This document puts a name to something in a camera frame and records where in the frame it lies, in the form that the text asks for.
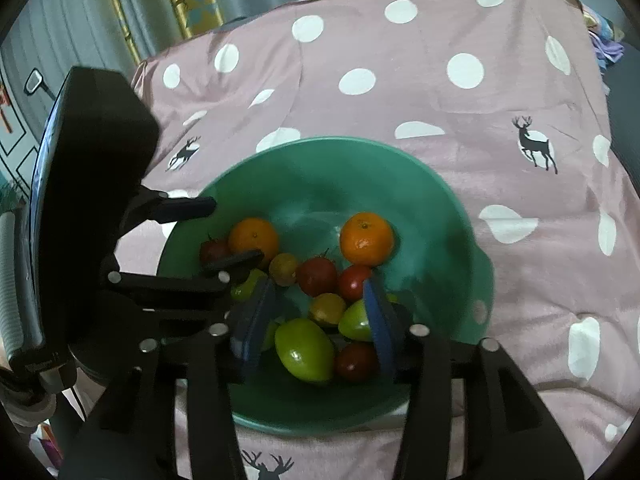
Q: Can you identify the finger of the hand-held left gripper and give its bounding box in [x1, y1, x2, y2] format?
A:
[107, 249, 265, 306]
[120, 185, 217, 241]

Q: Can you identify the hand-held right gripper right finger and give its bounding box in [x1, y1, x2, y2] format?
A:
[362, 277, 586, 480]

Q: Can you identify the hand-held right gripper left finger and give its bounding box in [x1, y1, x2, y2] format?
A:
[59, 276, 278, 480]

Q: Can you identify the small red tomato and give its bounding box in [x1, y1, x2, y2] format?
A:
[200, 235, 232, 267]

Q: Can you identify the orange mandarin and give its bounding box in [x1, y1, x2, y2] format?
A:
[339, 212, 395, 267]
[228, 217, 280, 261]

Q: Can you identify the yellow green tomato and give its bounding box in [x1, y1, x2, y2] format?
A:
[231, 268, 268, 302]

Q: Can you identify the large green tomato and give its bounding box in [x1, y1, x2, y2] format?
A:
[275, 317, 335, 382]

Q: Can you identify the dark red tomato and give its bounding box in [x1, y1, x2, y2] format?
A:
[297, 252, 338, 297]

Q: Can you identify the green plastic basin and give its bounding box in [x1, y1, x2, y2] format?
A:
[156, 136, 495, 436]

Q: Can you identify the white ribbed object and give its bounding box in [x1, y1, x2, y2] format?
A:
[0, 210, 31, 356]

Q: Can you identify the yellow patterned curtain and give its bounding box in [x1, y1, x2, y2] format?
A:
[102, 0, 223, 63]

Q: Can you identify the pink polka dot blanket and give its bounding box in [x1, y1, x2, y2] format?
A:
[115, 0, 636, 480]

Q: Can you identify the grey fabric chair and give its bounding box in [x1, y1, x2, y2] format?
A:
[602, 55, 640, 201]

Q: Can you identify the pastel crumpled cloth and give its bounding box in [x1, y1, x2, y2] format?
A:
[582, 5, 626, 68]

